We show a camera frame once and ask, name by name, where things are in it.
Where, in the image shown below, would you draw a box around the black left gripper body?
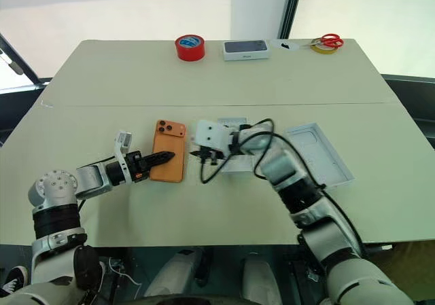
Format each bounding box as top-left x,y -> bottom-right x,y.
122,151 -> 151,184

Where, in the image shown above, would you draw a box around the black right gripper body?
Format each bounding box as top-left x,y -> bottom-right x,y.
198,146 -> 226,166

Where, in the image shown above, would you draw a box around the orange smartphone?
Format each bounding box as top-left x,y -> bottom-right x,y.
148,119 -> 188,183

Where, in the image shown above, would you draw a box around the white phone box base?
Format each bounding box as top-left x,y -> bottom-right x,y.
190,116 -> 262,174

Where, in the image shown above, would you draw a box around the white phone box lid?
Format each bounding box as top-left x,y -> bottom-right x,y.
281,122 -> 355,190

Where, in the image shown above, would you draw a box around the white box with phone print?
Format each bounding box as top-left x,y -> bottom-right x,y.
222,39 -> 271,62

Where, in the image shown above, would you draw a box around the red tape roll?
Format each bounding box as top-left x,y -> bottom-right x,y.
175,35 -> 206,62

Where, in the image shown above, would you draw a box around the white robot leg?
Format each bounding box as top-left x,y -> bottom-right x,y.
239,251 -> 283,305
143,247 -> 206,299

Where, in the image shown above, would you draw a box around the yellow tape roll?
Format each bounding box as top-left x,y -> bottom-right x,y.
311,38 -> 339,55

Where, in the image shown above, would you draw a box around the black and white sneaker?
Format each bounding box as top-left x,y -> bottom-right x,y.
0,265 -> 29,298

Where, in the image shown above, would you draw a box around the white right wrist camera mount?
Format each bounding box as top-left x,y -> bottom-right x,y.
192,119 -> 236,156

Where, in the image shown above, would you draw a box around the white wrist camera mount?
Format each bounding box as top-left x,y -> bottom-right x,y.
192,119 -> 236,156
113,130 -> 133,185

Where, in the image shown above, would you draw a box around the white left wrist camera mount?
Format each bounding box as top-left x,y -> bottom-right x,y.
113,130 -> 133,185

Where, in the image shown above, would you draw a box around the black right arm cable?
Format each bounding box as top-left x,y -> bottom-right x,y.
199,118 -> 369,255

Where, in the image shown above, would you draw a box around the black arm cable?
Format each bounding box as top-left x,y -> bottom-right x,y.
199,118 -> 369,255
76,154 -> 118,214

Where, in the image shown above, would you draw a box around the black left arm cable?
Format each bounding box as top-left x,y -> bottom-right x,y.
76,154 -> 118,214

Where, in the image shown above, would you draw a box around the thin white cable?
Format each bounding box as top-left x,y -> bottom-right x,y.
107,257 -> 143,300

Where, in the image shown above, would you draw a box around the dark slanted window frame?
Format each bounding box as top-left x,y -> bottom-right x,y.
0,33 -> 53,93

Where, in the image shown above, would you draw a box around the red handled scissors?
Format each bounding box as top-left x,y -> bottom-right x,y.
309,33 -> 345,49

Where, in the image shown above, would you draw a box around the dark window frame post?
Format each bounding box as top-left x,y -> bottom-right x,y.
277,0 -> 305,39

